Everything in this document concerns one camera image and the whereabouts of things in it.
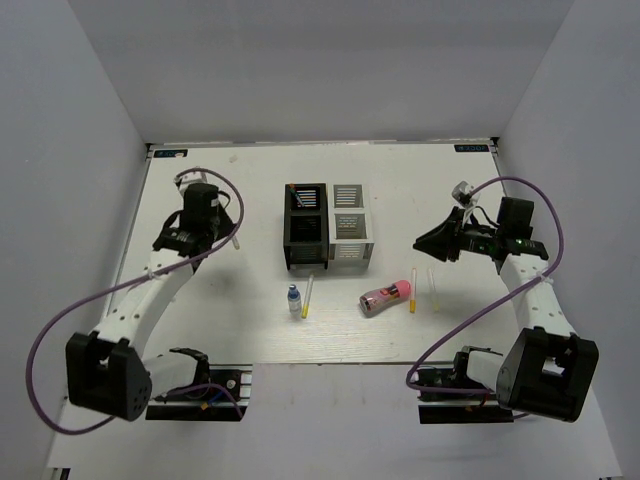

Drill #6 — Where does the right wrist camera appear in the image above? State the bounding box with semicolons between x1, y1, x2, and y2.
451;181;475;208

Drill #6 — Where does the pale yellow capped white marker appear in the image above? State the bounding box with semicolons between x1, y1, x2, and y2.
426;268;440;313

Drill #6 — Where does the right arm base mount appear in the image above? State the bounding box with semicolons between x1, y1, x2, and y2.
409;346;516;425

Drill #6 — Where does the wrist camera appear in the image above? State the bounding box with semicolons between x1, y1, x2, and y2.
451;181;475;208
173;170;208;196

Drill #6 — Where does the orange capped white marker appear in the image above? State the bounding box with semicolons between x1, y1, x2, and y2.
409;267;417;314

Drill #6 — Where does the blue corner label sticker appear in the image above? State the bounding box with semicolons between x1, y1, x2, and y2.
454;144;490;153

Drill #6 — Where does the pink capped glue bottle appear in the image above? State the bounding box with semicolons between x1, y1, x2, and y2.
359;280;412;317

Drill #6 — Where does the small blue capped bottle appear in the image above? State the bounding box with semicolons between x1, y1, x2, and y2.
287;284;302;317

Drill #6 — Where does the black slotted pen holder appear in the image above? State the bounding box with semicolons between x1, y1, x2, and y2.
283;183;329;270

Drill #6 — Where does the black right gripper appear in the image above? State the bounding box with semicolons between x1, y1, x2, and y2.
414;206;503;262

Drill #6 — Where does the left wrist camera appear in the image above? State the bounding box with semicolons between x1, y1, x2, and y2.
173;170;208;196

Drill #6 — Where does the left blue corner label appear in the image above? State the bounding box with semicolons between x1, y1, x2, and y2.
153;149;188;158

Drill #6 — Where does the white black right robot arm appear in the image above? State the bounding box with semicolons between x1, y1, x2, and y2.
408;197;599;423

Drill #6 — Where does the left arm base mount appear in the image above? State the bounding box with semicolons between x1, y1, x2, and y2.
145;364;253;422

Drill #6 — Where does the white slotted pen holder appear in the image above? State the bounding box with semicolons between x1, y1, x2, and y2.
328;184;375;270

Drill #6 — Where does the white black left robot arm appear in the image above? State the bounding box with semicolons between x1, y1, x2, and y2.
65;183;236;421

